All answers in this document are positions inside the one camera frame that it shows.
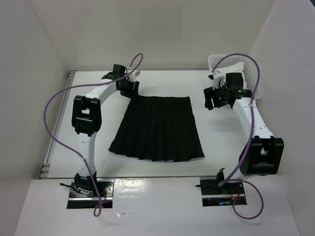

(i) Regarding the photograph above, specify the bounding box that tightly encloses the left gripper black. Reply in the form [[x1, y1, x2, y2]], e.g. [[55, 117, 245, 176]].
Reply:
[[118, 78, 139, 100]]

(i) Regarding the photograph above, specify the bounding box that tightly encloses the black skirt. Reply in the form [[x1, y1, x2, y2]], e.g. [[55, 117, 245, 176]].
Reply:
[[109, 95, 205, 162]]

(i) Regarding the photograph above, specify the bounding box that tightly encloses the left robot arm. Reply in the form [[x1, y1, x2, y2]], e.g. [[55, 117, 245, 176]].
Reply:
[[71, 64, 140, 197]]

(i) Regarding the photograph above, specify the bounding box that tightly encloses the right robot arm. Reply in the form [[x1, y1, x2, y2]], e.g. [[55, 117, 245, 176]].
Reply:
[[204, 72, 284, 193]]

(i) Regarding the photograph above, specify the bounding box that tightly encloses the white skirt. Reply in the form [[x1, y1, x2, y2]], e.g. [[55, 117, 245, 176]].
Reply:
[[222, 62, 245, 80]]

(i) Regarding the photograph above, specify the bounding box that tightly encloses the white plastic basket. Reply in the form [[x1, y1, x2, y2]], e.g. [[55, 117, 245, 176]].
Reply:
[[208, 54, 262, 99]]

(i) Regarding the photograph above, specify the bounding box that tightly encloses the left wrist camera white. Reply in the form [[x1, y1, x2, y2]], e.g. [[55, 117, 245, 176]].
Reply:
[[126, 69, 140, 83]]

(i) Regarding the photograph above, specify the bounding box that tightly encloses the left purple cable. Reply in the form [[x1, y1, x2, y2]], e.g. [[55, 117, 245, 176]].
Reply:
[[43, 53, 144, 218]]

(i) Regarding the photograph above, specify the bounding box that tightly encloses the purple cable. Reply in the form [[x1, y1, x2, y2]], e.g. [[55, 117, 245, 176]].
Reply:
[[43, 53, 144, 218], [211, 53, 265, 219]]

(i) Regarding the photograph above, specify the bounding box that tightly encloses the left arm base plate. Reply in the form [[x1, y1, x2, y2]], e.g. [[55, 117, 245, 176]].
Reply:
[[66, 178, 115, 209]]

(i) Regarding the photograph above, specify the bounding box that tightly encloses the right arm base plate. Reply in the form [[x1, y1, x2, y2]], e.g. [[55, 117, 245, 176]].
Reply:
[[195, 177, 247, 207]]

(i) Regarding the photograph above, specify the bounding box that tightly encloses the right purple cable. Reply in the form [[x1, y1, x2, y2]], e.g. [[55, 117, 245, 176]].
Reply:
[[211, 53, 265, 219]]

